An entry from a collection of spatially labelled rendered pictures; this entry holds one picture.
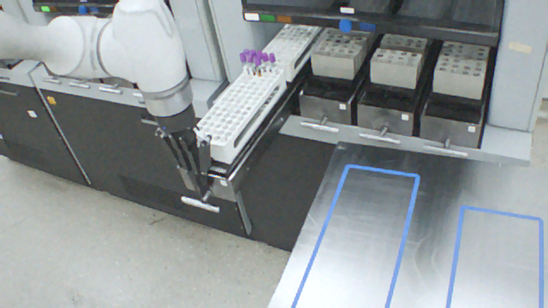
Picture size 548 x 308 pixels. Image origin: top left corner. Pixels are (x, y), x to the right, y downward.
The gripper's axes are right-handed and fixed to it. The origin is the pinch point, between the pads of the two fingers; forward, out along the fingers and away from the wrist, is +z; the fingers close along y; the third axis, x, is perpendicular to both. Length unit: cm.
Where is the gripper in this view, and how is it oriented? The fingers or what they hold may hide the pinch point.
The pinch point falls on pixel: (199, 180)
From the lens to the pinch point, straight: 100.1
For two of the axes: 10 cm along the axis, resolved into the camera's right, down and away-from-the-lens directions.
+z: 1.5, 7.4, 6.6
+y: -8.9, -1.9, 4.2
